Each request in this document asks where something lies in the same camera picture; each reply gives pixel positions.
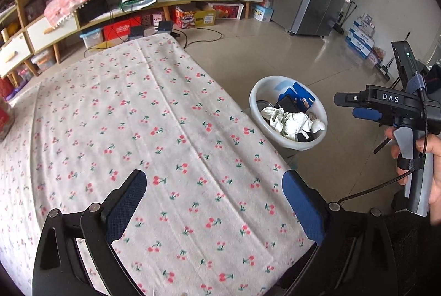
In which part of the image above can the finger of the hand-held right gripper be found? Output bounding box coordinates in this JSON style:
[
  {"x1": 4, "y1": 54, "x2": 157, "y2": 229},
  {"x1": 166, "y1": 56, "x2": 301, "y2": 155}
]
[
  {"x1": 352, "y1": 108, "x2": 383, "y2": 121},
  {"x1": 334, "y1": 91, "x2": 369, "y2": 108}
]

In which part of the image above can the clear plastic storage box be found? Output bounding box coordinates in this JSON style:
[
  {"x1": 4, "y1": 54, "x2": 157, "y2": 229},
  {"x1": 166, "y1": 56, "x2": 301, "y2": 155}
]
[
  {"x1": 30, "y1": 49, "x2": 57, "y2": 72},
  {"x1": 80, "y1": 28, "x2": 104, "y2": 49}
]

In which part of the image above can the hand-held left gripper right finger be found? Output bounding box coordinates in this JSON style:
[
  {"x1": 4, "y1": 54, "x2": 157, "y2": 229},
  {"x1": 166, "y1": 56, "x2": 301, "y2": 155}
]
[{"x1": 276, "y1": 169, "x2": 400, "y2": 296}]

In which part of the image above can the colourful snack box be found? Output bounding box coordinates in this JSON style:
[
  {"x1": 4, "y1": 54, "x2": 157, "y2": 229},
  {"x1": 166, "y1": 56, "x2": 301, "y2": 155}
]
[{"x1": 171, "y1": 5, "x2": 217, "y2": 30}]

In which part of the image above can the black grey device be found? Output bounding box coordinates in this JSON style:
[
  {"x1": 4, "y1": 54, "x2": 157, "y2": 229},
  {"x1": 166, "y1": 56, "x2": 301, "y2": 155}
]
[
  {"x1": 157, "y1": 20, "x2": 183, "y2": 37},
  {"x1": 128, "y1": 26, "x2": 147, "y2": 41}
]

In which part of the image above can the red gift box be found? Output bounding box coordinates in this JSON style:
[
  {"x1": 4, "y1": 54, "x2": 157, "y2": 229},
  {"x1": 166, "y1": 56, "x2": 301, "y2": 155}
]
[{"x1": 103, "y1": 17, "x2": 142, "y2": 41}]

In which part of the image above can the stack of blue white boxes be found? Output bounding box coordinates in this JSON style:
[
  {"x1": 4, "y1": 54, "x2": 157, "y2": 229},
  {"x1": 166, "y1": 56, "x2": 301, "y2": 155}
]
[{"x1": 344, "y1": 13, "x2": 378, "y2": 59}]

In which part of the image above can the black floor cable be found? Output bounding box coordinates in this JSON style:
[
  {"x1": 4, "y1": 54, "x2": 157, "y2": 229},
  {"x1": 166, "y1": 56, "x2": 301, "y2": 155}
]
[{"x1": 172, "y1": 28, "x2": 224, "y2": 49}]

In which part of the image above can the green white folded bag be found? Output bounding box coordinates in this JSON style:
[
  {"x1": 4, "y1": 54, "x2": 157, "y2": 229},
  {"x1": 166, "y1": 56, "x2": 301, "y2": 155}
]
[{"x1": 120, "y1": 0, "x2": 157, "y2": 12}]

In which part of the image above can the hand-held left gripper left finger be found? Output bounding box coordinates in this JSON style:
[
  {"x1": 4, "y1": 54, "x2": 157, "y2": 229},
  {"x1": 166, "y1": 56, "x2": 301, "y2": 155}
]
[{"x1": 32, "y1": 169, "x2": 152, "y2": 296}]

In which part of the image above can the red fruit box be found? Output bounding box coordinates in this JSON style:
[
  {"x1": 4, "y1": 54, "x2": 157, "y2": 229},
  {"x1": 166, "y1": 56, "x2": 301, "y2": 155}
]
[{"x1": 207, "y1": 2, "x2": 249, "y2": 20}]

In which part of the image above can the red printed box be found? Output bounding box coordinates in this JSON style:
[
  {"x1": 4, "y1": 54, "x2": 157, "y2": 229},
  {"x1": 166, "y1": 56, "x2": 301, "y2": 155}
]
[{"x1": 0, "y1": 100, "x2": 15, "y2": 142}]

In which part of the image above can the cherry print tablecloth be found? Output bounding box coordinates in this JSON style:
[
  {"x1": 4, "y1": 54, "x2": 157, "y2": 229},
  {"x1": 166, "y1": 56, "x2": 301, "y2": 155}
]
[{"x1": 0, "y1": 32, "x2": 319, "y2": 296}]

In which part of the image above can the white plastic bin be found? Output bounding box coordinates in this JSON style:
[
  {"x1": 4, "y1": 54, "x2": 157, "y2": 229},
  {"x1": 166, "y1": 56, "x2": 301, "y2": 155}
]
[{"x1": 249, "y1": 75, "x2": 328, "y2": 150}]

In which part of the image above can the small blue white box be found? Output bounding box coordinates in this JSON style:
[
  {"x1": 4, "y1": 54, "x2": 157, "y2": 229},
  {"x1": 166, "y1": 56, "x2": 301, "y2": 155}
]
[{"x1": 251, "y1": 3, "x2": 274, "y2": 23}]

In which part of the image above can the white tissue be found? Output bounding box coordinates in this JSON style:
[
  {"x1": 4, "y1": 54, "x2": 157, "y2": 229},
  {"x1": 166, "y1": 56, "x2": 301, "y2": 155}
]
[{"x1": 261, "y1": 106, "x2": 326, "y2": 140}]

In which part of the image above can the person's right hand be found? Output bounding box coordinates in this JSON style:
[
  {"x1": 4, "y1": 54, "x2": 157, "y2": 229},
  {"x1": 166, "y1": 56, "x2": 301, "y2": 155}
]
[{"x1": 384, "y1": 127, "x2": 441, "y2": 226}]

